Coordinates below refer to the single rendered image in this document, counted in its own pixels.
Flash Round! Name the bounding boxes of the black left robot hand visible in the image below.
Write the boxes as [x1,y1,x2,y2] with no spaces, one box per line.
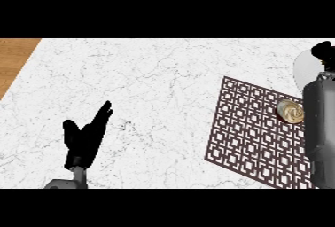
[62,100,114,171]

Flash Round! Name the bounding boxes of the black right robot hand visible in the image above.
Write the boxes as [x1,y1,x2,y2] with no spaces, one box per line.
[310,40,335,73]

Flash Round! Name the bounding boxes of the white plate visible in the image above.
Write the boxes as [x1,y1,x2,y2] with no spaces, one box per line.
[292,49,328,92]

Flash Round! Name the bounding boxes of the brown patterned placemat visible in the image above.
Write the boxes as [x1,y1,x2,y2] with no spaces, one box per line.
[204,75,319,190]

